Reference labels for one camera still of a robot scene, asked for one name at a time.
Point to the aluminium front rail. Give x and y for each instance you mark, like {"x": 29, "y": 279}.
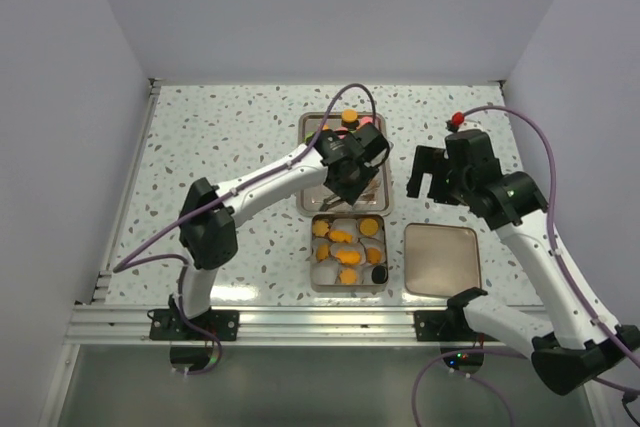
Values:
{"x": 107, "y": 325}

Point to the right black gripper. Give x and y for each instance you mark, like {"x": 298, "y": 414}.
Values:
{"x": 425, "y": 161}

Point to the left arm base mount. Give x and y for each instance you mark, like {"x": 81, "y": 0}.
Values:
{"x": 167, "y": 325}

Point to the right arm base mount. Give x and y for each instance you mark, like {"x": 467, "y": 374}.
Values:
{"x": 440, "y": 329}

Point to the black round cookie top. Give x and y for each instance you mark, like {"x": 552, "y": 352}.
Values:
{"x": 352, "y": 125}

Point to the black round cookie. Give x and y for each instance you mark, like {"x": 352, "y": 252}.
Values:
{"x": 352, "y": 125}
{"x": 379, "y": 275}

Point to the orange ridged flower cookie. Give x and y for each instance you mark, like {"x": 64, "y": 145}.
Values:
{"x": 323, "y": 252}

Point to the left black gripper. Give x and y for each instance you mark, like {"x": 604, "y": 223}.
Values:
{"x": 350, "y": 194}

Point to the steel serving tongs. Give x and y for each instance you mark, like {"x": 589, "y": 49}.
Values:
{"x": 333, "y": 201}

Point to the orange round cookie top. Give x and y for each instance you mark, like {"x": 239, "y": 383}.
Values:
{"x": 349, "y": 116}

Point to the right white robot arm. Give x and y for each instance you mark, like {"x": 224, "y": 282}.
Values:
{"x": 581, "y": 339}

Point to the orange fish cookie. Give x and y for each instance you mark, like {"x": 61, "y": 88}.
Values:
{"x": 348, "y": 257}
{"x": 340, "y": 236}

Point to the orange dotted round cookie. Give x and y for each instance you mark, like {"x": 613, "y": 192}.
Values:
{"x": 369, "y": 227}

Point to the orange swirl round cookie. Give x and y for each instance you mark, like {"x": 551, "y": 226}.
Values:
{"x": 370, "y": 194}

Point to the gold tin lid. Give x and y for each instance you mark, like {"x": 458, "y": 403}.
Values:
{"x": 440, "y": 261}

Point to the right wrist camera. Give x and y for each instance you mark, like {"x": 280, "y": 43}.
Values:
{"x": 455, "y": 122}

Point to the gold square cookie tin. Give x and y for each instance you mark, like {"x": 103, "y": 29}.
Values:
{"x": 324, "y": 275}

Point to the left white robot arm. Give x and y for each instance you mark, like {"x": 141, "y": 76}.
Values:
{"x": 211, "y": 214}

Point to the plain orange round cookie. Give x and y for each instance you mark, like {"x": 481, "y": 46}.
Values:
{"x": 374, "y": 255}

